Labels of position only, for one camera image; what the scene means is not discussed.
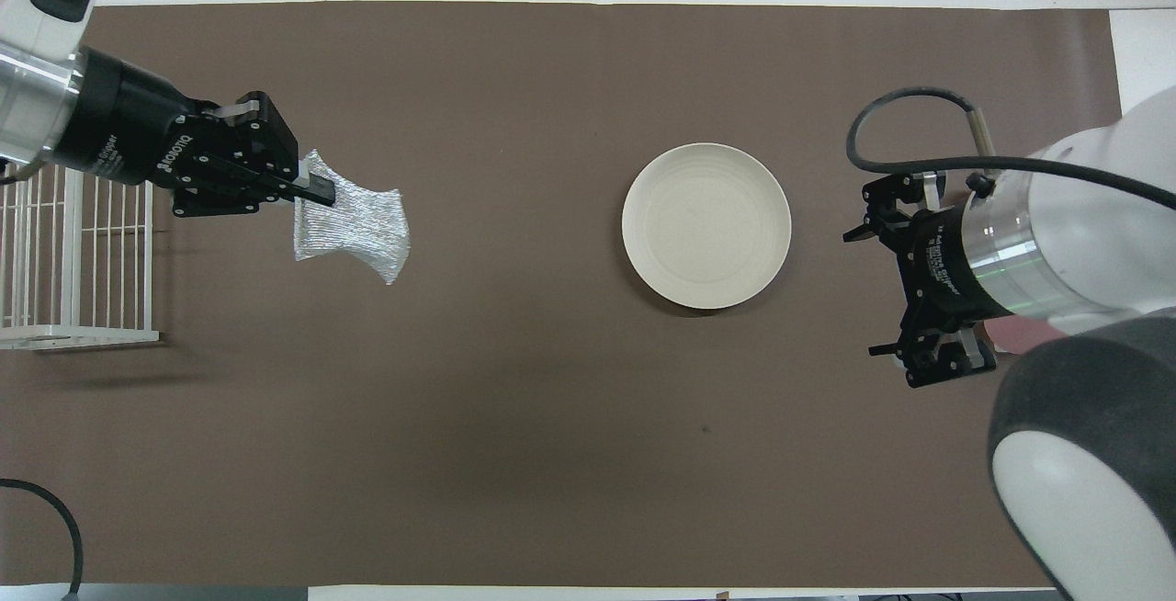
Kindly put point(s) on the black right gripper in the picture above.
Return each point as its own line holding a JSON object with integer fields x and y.
{"x": 942, "y": 266}

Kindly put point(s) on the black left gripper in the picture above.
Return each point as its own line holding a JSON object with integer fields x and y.
{"x": 129, "y": 128}

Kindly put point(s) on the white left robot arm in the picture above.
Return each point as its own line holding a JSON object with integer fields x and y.
{"x": 28, "y": 77}

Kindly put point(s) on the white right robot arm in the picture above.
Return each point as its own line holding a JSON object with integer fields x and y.
{"x": 1093, "y": 252}

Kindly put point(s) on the cream round plate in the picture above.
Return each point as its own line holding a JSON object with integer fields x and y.
{"x": 706, "y": 226}

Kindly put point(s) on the pink plastic cup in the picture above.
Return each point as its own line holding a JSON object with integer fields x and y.
{"x": 1020, "y": 334}

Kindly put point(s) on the brown table mat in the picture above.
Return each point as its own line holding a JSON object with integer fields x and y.
{"x": 514, "y": 417}

